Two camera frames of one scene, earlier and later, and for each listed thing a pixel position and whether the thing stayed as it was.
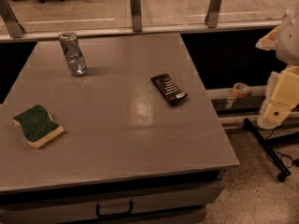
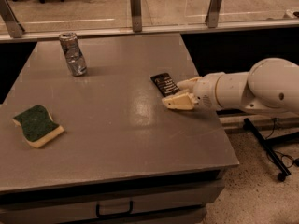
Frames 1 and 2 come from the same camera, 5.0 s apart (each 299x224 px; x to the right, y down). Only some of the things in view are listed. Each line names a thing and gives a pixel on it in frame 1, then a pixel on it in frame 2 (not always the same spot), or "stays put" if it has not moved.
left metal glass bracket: (14, 28) stays put
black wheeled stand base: (267, 147) stays put
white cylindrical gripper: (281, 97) to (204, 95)
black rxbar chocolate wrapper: (169, 89) stays put
